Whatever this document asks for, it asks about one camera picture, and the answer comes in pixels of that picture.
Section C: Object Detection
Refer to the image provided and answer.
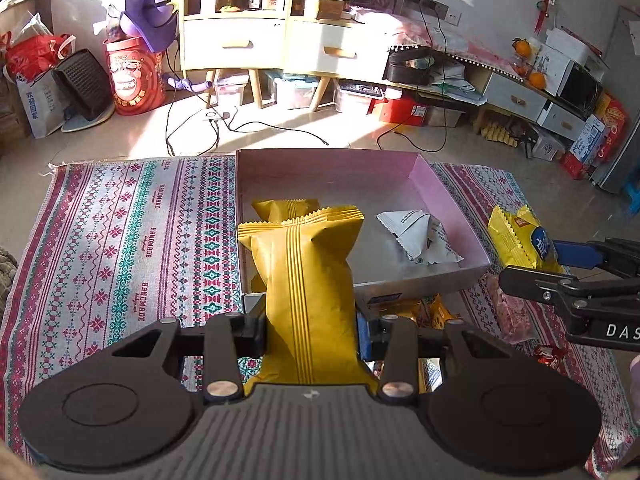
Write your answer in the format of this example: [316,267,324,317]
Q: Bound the low wooden drawer cabinet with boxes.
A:
[285,15,401,113]

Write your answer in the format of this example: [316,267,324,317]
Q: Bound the black wall cable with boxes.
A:
[375,0,451,153]

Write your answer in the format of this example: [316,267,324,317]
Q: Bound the red cardboard box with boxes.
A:
[382,95,426,126]

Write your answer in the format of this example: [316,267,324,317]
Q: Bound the pink cardboard box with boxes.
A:
[235,149,492,311]

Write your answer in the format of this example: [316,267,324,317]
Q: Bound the red hanging ornament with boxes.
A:
[535,0,558,33]

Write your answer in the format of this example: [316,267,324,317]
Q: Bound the grey refrigerator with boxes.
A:
[592,5,640,193]

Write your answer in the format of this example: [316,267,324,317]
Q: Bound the yellow blue-label snack packet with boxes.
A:
[487,205,566,273]

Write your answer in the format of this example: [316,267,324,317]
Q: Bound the patterned woven mat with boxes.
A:
[0,155,631,476]

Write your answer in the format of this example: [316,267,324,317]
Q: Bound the orange snack packet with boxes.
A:
[372,295,461,331]

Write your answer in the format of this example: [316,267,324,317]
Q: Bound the white microwave oven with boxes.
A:
[542,42,603,111]

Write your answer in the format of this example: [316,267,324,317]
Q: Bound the small red snack packet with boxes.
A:
[534,344,568,367]

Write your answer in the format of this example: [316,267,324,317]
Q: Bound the small cardboard box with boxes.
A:
[304,0,346,21]

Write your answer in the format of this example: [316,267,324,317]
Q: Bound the red drum with face print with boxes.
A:
[103,37,166,116]

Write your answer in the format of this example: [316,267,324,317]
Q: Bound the white paper bag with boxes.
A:
[15,67,68,138]

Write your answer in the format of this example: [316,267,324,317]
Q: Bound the blue and white box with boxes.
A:
[570,115,608,161]

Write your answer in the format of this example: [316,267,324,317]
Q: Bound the white triangular snack packet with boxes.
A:
[376,208,465,266]

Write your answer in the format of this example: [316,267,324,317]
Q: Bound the red plastic bag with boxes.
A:
[5,34,76,81]

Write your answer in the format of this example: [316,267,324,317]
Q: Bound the red and yellow box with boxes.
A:
[597,90,631,161]

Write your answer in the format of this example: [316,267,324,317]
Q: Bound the black floor cable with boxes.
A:
[165,35,331,156]

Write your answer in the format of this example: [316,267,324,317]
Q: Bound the black round case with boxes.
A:
[387,46,441,85]

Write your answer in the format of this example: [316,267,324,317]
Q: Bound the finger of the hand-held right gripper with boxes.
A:
[552,237,640,281]
[500,266,640,311]

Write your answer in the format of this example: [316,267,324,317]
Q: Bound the wall sockets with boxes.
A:
[405,0,463,26]

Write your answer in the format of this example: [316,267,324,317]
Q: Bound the black grid heater panel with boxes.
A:
[51,49,113,121]

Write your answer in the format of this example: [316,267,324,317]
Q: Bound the clear storage box blue lid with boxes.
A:
[272,77,321,110]

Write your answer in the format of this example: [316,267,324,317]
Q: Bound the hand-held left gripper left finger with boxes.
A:
[112,304,268,406]

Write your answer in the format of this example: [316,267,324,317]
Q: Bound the tall wooden shelf cabinet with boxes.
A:
[179,0,301,111]

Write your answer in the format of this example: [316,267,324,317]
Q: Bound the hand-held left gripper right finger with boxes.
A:
[356,311,507,404]

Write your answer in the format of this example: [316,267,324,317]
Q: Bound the clear storage box dark lid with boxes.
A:
[336,82,386,113]

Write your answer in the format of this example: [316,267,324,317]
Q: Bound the purple handle tool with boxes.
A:
[162,72,211,93]

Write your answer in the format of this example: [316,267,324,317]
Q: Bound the purple plush toy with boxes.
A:
[122,0,180,53]

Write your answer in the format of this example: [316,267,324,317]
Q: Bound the row of yellow bottles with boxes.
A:
[480,122,521,148]

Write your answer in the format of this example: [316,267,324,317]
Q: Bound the plain yellow snack packet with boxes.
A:
[251,197,321,225]
[237,205,381,396]

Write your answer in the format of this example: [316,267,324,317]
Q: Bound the white drawer tv cabinet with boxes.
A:
[482,67,586,141]

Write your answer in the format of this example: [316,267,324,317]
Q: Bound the clear grainy snack packet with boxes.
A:
[492,272,538,343]

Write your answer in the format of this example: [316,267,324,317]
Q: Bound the small clear storage box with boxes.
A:
[215,80,248,106]

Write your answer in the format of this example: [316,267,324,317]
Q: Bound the pink cloth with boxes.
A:
[350,7,501,68]

